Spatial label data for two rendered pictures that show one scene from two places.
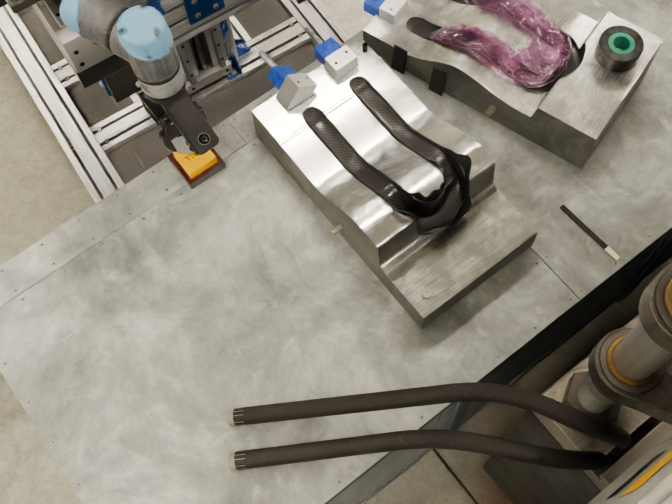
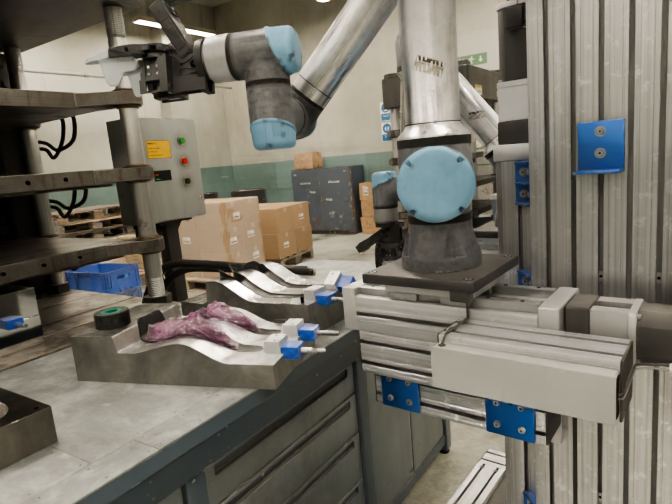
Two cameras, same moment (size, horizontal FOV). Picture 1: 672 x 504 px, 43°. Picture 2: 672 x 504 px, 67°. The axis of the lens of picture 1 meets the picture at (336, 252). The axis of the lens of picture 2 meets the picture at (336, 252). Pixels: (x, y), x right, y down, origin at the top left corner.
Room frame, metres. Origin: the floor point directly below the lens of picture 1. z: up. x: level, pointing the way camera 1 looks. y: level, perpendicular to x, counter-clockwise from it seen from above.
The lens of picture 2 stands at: (2.22, -0.50, 1.26)
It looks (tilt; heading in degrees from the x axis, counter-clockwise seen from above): 10 degrees down; 157
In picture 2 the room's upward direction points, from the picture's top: 5 degrees counter-clockwise
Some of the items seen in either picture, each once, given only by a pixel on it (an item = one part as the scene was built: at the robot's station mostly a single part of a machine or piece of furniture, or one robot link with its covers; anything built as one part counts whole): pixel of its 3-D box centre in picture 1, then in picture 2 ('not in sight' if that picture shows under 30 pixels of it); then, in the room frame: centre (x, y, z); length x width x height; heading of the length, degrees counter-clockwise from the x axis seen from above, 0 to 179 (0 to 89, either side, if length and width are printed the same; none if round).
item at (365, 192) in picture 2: not in sight; (386, 206); (-5.04, 3.50, 0.42); 0.86 x 0.33 x 0.83; 32
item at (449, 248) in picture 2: not in sight; (440, 238); (1.41, 0.06, 1.09); 0.15 x 0.15 x 0.10
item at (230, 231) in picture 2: not in sight; (204, 242); (-3.58, 0.35, 0.47); 1.22 x 0.80 x 0.94; 36
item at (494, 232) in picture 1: (390, 171); (267, 293); (0.73, -0.11, 0.87); 0.50 x 0.26 x 0.14; 33
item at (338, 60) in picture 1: (326, 49); (329, 298); (0.99, -0.01, 0.89); 0.13 x 0.05 x 0.05; 33
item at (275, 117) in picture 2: not in sight; (274, 116); (1.35, -0.22, 1.34); 0.11 x 0.08 x 0.11; 145
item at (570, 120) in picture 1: (506, 43); (198, 340); (0.99, -0.36, 0.86); 0.50 x 0.26 x 0.11; 50
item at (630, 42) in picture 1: (619, 48); (112, 317); (0.91, -0.54, 0.93); 0.08 x 0.08 x 0.04
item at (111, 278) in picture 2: not in sight; (103, 278); (-3.11, -0.71, 0.32); 0.60 x 0.41 x 0.22; 38
